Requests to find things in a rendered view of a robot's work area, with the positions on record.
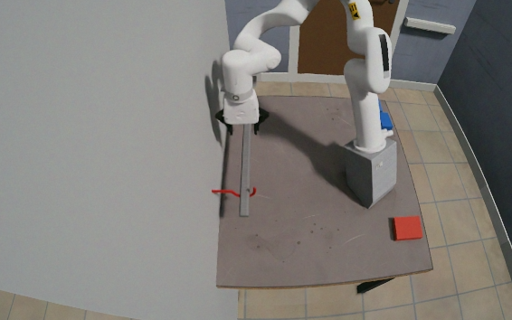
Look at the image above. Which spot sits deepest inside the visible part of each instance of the red flat square block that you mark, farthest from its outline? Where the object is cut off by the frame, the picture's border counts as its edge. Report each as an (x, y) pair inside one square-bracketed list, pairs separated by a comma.
[(407, 228)]

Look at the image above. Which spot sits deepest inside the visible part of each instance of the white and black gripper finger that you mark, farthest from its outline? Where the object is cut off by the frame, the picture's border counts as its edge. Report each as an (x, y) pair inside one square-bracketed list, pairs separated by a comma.
[(264, 114), (219, 116)]

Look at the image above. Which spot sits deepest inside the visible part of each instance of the grey long bar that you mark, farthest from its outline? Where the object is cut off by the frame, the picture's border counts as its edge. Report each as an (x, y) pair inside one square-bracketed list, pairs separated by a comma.
[(245, 172)]

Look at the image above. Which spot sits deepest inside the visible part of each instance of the blue rectangular block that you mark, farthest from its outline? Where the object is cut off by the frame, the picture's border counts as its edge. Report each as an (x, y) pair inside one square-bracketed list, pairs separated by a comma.
[(385, 121)]

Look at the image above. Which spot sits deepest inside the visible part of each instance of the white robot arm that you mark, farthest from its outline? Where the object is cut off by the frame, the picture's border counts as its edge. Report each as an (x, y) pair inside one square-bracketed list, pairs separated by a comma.
[(364, 78)]

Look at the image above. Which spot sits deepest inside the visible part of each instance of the white wall panel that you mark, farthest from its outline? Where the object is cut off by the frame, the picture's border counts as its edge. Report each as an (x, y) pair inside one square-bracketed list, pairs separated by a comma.
[(109, 152)]

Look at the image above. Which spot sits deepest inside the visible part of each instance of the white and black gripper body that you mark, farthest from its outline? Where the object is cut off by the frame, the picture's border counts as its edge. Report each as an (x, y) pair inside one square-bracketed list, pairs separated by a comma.
[(241, 112)]

